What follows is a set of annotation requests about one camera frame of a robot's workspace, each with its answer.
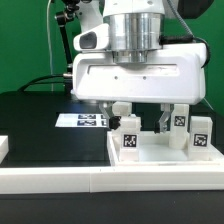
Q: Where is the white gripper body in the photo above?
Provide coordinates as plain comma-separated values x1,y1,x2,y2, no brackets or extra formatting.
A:
72,23,207,104

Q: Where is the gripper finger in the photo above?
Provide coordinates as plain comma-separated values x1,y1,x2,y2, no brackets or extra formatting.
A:
154,104,174,134
98,101,122,131

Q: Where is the white square tabletop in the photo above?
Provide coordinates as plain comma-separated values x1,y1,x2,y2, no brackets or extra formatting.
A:
107,131,224,167

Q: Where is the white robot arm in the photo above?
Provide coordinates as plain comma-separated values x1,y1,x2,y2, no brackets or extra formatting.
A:
73,0,210,133

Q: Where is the AprilTag base sheet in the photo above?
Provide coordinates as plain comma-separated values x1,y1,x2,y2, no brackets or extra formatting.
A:
55,113,107,128

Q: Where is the black cable bundle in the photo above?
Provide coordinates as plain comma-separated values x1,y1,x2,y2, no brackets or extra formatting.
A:
18,73,74,93

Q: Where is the grey cable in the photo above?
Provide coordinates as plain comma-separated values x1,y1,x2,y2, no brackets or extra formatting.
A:
45,0,56,93

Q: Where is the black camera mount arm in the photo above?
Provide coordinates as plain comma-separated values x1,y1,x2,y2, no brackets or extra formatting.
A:
55,0,80,74

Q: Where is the white U-shaped obstacle wall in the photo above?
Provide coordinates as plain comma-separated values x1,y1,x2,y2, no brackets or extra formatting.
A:
0,136,224,194

